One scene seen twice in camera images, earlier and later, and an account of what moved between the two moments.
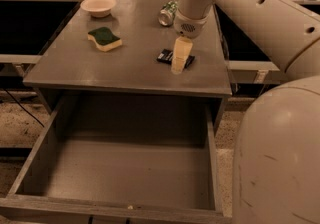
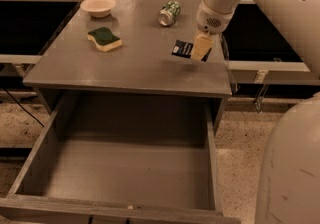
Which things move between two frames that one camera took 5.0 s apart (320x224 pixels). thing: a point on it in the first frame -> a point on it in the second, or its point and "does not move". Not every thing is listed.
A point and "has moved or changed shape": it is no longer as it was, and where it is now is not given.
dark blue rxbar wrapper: x=166 y=56 has moved or changed shape
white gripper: x=188 y=25 -> x=210 y=18
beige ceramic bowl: x=98 y=6 does not move
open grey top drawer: x=121 y=160 does not move
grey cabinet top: x=128 y=55 does not move
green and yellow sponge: x=104 y=39 does not move
